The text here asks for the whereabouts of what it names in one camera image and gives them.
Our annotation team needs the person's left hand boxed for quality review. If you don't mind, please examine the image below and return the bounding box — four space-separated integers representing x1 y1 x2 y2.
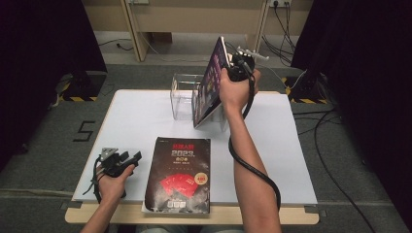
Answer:
96 164 137 202

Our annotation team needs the clear acrylic book holder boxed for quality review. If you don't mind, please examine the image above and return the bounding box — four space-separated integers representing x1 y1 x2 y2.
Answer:
170 73 228 132

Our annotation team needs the black stand base striped tape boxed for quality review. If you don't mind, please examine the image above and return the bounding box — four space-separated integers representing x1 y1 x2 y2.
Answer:
59 71 108 103
281 72 329 105

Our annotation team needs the person's right hand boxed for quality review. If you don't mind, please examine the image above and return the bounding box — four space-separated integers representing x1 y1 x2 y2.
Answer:
220 67 261 113

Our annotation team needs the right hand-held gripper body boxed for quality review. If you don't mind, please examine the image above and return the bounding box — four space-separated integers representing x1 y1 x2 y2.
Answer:
227 46 270 82

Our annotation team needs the thin black left gripper cable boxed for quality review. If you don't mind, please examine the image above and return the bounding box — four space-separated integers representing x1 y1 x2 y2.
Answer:
82 154 105 205

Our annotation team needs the thick black right gripper cable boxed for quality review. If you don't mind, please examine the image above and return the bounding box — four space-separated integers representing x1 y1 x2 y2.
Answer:
227 69 282 212

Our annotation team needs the black cable bundle at outlet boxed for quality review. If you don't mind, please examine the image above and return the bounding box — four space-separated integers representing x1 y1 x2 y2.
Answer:
261 1 297 66

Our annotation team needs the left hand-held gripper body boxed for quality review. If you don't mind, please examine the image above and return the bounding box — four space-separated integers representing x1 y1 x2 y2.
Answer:
99 147 129 179

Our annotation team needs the purple paperback book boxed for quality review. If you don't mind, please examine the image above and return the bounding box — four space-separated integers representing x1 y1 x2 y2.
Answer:
192 36 231 130

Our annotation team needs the dark curtain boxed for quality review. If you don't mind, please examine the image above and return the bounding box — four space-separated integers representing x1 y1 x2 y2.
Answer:
291 0 412 224
0 0 108 173

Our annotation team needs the dark brown book red print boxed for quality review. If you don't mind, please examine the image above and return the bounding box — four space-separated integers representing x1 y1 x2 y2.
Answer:
142 136 212 216

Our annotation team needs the short black floor cable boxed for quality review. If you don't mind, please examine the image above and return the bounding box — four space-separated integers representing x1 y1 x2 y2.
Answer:
97 38 134 52

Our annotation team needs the long black floor cable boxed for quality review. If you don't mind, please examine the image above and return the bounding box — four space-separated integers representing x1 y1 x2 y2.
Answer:
292 108 378 233

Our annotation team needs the beige wooden desk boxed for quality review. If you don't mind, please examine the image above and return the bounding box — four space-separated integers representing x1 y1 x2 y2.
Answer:
81 0 315 64

